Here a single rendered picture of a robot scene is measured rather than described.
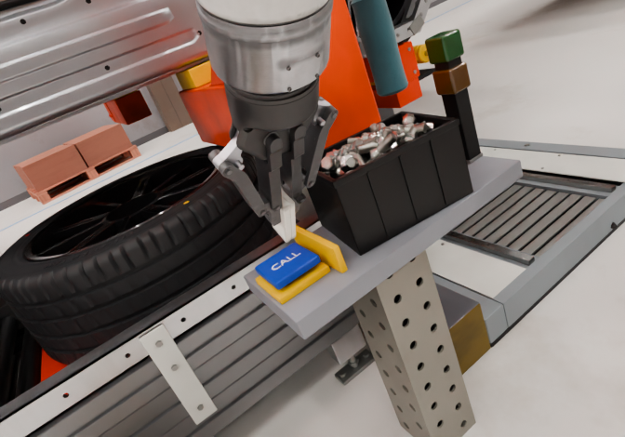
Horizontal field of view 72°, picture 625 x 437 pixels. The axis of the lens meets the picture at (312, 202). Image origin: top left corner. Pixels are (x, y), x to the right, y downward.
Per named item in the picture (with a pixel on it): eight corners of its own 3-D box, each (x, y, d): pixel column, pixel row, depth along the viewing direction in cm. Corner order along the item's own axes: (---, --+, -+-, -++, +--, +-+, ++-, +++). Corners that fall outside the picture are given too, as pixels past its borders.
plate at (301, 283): (302, 254, 65) (299, 248, 64) (331, 271, 58) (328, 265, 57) (257, 284, 62) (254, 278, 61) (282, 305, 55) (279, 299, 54)
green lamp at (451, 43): (445, 56, 69) (440, 31, 68) (466, 54, 66) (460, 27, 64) (428, 65, 68) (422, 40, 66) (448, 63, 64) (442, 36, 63)
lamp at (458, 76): (452, 86, 71) (447, 62, 70) (472, 86, 68) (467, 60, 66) (435, 96, 70) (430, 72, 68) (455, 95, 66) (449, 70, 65)
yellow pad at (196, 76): (225, 72, 129) (218, 56, 127) (242, 68, 117) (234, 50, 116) (182, 90, 124) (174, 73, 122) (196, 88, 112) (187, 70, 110)
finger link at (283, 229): (289, 205, 46) (284, 208, 46) (291, 240, 52) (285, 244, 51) (272, 188, 47) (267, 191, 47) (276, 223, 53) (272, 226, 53)
